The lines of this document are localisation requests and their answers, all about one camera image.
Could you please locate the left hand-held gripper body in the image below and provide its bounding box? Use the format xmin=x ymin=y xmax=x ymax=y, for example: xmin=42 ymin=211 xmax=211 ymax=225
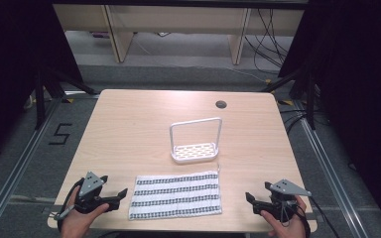
xmin=73 ymin=171 xmax=120 ymax=214

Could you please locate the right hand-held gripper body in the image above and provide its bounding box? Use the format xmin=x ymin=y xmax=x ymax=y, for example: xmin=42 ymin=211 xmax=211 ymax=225
xmin=251 ymin=178 xmax=313 ymax=222

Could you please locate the striped white towel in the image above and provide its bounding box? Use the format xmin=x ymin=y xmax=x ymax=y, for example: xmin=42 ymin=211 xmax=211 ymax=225
xmin=128 ymin=170 xmax=223 ymax=221

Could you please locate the person's right hand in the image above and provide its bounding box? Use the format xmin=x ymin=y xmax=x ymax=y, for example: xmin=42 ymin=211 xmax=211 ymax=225
xmin=260 ymin=195 xmax=308 ymax=238

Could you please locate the person's left hand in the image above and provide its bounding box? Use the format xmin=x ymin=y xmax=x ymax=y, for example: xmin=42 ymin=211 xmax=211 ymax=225
xmin=61 ymin=185 xmax=110 ymax=238

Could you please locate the black metal stand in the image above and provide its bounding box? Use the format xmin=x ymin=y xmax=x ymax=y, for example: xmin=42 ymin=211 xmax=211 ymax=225
xmin=260 ymin=63 xmax=318 ymax=131
xmin=33 ymin=63 xmax=101 ymax=131

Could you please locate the black curtain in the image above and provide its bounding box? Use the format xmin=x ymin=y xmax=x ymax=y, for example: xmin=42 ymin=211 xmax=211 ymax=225
xmin=0 ymin=0 xmax=84 ymax=168
xmin=277 ymin=0 xmax=381 ymax=229

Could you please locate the beige wooden desk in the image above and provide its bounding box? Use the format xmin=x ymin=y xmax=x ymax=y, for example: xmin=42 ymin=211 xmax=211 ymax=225
xmin=53 ymin=3 xmax=306 ymax=66

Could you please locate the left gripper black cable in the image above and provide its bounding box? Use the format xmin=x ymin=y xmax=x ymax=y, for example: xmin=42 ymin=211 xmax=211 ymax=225
xmin=53 ymin=178 xmax=85 ymax=233

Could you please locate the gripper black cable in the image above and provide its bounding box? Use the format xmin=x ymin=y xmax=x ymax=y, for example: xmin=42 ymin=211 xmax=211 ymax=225
xmin=309 ymin=195 xmax=342 ymax=238
xmin=53 ymin=178 xmax=85 ymax=233

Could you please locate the aluminium floor rail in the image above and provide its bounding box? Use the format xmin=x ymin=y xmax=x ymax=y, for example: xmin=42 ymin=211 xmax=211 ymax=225
xmin=292 ymin=98 xmax=372 ymax=238
xmin=0 ymin=94 xmax=64 ymax=238

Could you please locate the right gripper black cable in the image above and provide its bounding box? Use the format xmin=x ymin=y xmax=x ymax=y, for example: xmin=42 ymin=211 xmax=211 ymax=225
xmin=309 ymin=195 xmax=342 ymax=238

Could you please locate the bundle of black cables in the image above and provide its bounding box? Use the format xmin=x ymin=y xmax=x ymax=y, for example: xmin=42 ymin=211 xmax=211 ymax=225
xmin=243 ymin=8 xmax=295 ymax=74

